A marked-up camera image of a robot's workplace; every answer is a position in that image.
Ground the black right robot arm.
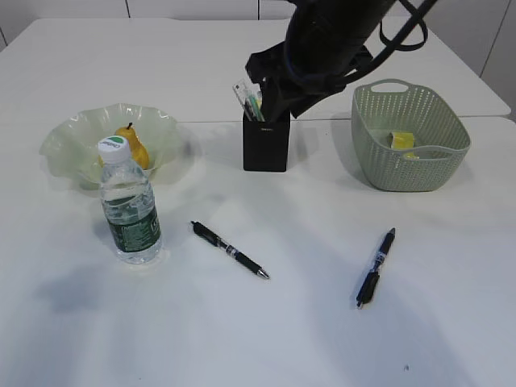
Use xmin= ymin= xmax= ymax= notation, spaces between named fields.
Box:
xmin=245 ymin=0 xmax=394 ymax=122

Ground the clear plastic ruler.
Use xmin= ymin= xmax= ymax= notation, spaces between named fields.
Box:
xmin=232 ymin=79 xmax=256 ymax=121

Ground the black square pen holder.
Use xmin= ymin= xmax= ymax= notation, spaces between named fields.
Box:
xmin=242 ymin=111 xmax=290 ymax=173

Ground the teal utility knife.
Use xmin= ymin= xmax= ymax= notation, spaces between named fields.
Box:
xmin=247 ymin=94 xmax=264 ymax=122

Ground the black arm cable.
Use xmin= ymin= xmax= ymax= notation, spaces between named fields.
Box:
xmin=334 ymin=0 xmax=439 ymax=81

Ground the clear plastic water bottle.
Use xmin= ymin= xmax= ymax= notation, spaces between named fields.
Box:
xmin=100 ymin=158 xmax=162 ymax=264

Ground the green woven plastic basket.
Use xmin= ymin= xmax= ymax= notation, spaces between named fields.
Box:
xmin=352 ymin=79 xmax=471 ymax=192

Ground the yellow pear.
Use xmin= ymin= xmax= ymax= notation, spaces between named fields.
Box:
xmin=98 ymin=123 xmax=150 ymax=169

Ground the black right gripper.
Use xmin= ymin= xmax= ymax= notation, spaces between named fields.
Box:
xmin=246 ymin=42 xmax=371 ymax=121

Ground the green wavy glass plate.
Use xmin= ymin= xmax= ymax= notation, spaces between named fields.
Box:
xmin=40 ymin=103 xmax=182 ymax=189

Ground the yellow utility knife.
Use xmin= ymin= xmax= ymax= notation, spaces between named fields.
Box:
xmin=256 ymin=91 xmax=263 ymax=109

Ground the blue black pen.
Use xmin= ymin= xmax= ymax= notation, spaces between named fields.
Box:
xmin=356 ymin=227 xmax=396 ymax=309

